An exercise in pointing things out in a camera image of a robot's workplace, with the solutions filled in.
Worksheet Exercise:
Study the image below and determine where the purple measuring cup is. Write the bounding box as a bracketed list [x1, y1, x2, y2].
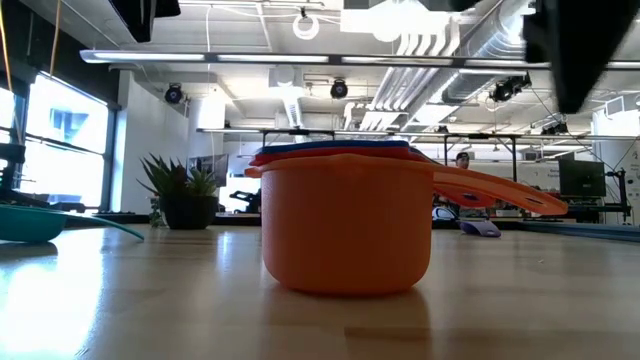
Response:
[458, 219, 502, 238]

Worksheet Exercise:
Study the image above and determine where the red measuring cup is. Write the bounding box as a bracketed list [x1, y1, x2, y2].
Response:
[248, 146, 499, 209]

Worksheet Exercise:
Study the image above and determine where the blue measuring cup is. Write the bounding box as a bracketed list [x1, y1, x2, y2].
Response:
[258, 139, 436, 164]

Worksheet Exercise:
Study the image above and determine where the teal measuring cup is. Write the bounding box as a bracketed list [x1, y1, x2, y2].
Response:
[0, 203, 145, 245]

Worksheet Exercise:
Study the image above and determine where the orange measuring cup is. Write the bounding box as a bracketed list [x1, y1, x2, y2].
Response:
[243, 152, 570, 296]

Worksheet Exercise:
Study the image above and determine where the long ceiling light fixture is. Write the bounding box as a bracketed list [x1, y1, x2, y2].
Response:
[79, 48, 640, 70]

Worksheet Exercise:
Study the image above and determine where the black computer monitor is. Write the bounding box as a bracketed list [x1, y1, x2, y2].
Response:
[558, 158, 608, 199]

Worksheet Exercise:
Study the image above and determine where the person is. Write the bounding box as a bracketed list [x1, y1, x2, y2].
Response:
[449, 151, 474, 174]

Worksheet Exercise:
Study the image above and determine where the white ceiling conduit bundle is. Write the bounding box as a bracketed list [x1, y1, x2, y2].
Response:
[344, 19, 464, 154]

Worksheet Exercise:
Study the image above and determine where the black equipment stand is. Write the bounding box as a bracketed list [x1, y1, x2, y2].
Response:
[605, 167, 632, 211]

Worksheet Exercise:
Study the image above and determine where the black background machine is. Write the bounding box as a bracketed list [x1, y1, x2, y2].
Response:
[0, 142, 51, 209]

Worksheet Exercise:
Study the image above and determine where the potted succulent plant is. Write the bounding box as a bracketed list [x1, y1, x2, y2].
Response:
[137, 153, 221, 231]

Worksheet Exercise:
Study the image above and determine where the silver ventilation duct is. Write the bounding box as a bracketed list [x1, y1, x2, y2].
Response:
[442, 0, 551, 104]

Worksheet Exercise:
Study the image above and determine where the yellow hanging cord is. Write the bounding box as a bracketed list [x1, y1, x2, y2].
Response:
[0, 0, 24, 144]
[48, 0, 62, 77]

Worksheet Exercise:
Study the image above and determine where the black station frame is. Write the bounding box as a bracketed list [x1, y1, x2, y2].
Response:
[443, 132, 519, 184]

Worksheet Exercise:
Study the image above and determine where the white coiled cable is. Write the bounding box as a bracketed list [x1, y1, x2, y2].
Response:
[292, 7, 321, 41]

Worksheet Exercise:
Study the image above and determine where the dark wall display screen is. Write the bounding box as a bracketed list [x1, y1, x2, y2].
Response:
[187, 153, 230, 187]

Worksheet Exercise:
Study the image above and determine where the black aluminium table frame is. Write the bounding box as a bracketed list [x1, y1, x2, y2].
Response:
[64, 212, 640, 244]

